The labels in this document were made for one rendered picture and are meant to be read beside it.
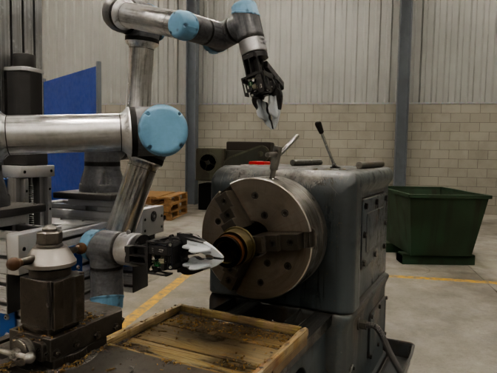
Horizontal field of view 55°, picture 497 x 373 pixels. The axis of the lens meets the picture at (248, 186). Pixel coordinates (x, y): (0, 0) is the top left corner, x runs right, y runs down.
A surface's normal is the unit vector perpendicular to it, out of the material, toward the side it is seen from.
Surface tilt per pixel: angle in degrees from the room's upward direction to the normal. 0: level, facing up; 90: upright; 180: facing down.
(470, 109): 90
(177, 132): 90
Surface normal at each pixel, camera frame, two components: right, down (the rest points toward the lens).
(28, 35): 0.94, 0.04
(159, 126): 0.44, 0.07
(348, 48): -0.19, 0.07
